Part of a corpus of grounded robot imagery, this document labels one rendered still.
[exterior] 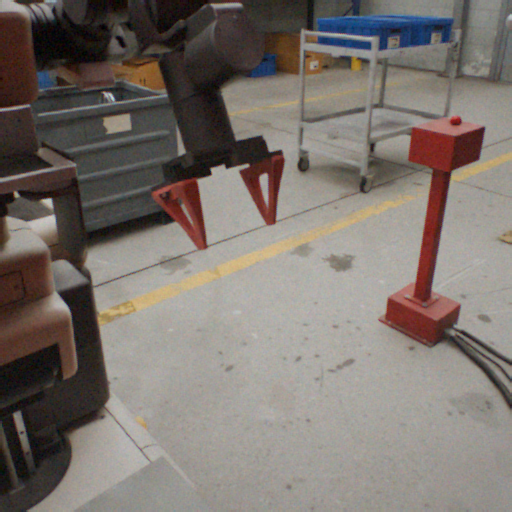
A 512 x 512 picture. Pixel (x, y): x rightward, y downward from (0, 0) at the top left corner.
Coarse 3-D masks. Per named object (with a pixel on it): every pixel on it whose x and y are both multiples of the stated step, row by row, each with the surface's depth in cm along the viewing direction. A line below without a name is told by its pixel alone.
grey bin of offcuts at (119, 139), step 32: (64, 96) 296; (96, 96) 307; (128, 96) 314; (160, 96) 269; (64, 128) 244; (96, 128) 254; (128, 128) 265; (160, 128) 277; (96, 160) 260; (128, 160) 271; (160, 160) 282; (96, 192) 266; (128, 192) 277; (96, 224) 270
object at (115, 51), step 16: (64, 16) 70; (64, 32) 71; (80, 32) 71; (96, 32) 71; (112, 32) 73; (64, 48) 73; (80, 48) 72; (96, 48) 73; (112, 48) 77; (128, 48) 78; (64, 64) 74
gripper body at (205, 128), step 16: (176, 112) 57; (192, 112) 56; (208, 112) 56; (224, 112) 57; (192, 128) 56; (208, 128) 56; (224, 128) 57; (192, 144) 56; (208, 144) 56; (224, 144) 56; (240, 144) 57; (176, 160) 55; (192, 160) 54; (208, 160) 55
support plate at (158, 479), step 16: (160, 464) 31; (128, 480) 30; (144, 480) 30; (160, 480) 30; (176, 480) 30; (96, 496) 29; (112, 496) 29; (128, 496) 29; (144, 496) 29; (160, 496) 29; (176, 496) 29; (192, 496) 29
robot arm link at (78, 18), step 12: (72, 0) 63; (84, 0) 61; (96, 0) 61; (108, 0) 62; (72, 12) 64; (84, 12) 62; (96, 12) 62; (108, 12) 63; (84, 24) 64; (96, 24) 65
